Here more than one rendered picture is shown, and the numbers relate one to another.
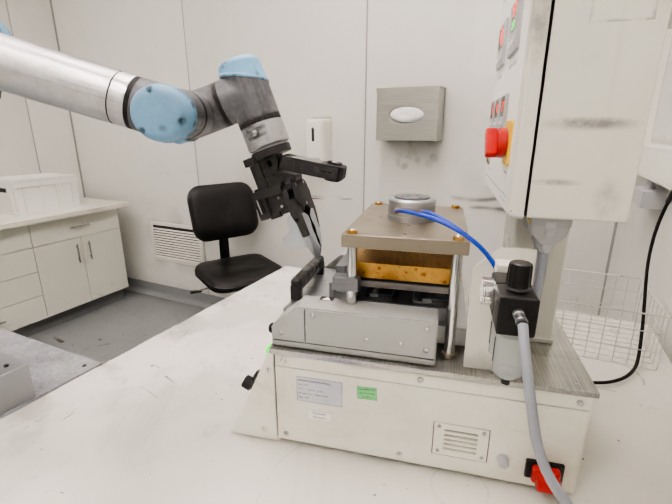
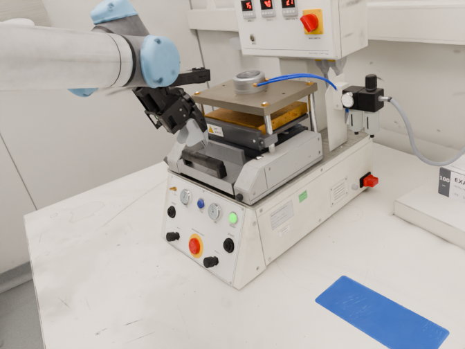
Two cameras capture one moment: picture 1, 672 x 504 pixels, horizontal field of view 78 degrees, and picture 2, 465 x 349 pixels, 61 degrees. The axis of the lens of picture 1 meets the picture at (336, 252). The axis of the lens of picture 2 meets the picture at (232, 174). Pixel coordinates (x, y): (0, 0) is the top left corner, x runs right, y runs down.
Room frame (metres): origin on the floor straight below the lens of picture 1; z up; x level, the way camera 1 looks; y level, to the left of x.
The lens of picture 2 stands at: (0.14, 0.67, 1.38)
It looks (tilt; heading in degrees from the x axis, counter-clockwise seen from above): 27 degrees down; 310
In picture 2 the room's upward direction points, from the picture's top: 12 degrees counter-clockwise
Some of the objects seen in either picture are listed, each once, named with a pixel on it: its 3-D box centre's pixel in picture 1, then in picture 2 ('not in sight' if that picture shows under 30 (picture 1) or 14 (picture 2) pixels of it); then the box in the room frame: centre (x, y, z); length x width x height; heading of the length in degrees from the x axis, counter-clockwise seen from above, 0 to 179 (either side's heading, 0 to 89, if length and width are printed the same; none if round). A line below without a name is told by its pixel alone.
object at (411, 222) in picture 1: (428, 237); (266, 95); (0.66, -0.15, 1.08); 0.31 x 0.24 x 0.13; 166
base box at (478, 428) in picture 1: (398, 365); (268, 187); (0.68, -0.12, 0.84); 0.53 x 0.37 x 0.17; 76
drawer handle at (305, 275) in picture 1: (308, 275); (203, 162); (0.74, 0.05, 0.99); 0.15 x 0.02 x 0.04; 166
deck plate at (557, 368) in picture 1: (424, 318); (270, 150); (0.68, -0.16, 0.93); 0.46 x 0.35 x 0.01; 76
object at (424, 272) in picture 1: (408, 244); (255, 106); (0.68, -0.12, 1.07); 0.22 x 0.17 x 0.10; 166
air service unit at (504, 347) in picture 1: (504, 315); (360, 106); (0.44, -0.20, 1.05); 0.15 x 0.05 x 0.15; 166
